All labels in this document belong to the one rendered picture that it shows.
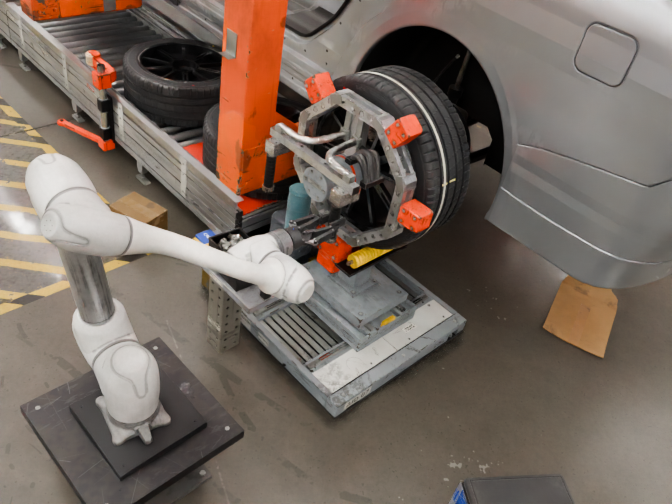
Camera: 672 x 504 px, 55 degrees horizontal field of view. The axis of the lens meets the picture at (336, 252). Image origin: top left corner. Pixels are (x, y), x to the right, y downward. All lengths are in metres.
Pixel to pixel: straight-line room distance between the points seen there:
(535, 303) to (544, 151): 1.31
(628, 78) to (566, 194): 0.42
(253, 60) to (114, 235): 1.07
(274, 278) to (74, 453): 0.83
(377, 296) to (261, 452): 0.82
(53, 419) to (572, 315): 2.41
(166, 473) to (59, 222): 0.90
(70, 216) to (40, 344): 1.38
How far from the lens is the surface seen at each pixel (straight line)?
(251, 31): 2.37
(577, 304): 3.53
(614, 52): 2.11
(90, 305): 1.96
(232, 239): 2.41
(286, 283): 1.78
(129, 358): 1.96
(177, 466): 2.10
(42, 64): 4.51
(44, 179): 1.66
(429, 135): 2.19
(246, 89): 2.46
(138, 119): 3.49
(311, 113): 2.39
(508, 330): 3.21
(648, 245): 2.26
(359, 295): 2.77
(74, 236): 1.54
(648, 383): 3.34
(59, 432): 2.21
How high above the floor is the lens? 2.09
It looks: 39 degrees down
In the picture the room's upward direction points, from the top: 12 degrees clockwise
